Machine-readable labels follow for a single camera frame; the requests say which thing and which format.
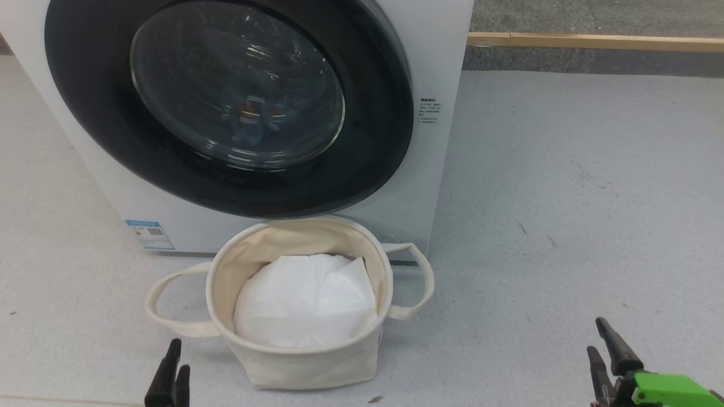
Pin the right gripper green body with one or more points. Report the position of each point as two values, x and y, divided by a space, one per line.
667 391

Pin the white plastic bag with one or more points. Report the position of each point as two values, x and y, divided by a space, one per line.
305 305

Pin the white front-load washing machine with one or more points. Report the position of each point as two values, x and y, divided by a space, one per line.
441 169

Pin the light wooden floor strip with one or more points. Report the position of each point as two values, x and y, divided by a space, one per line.
594 42

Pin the blue energy label sticker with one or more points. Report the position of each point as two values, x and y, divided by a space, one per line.
150 234

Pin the cream canvas laundry basket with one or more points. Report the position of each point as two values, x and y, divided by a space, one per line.
305 367

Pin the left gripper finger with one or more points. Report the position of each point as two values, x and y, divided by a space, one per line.
183 390
164 384

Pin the dark washing machine door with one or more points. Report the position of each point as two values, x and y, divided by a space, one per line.
85 113

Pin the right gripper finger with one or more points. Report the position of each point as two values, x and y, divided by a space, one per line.
619 353
600 379

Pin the blue fox print shirt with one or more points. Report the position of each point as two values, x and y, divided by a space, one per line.
251 120

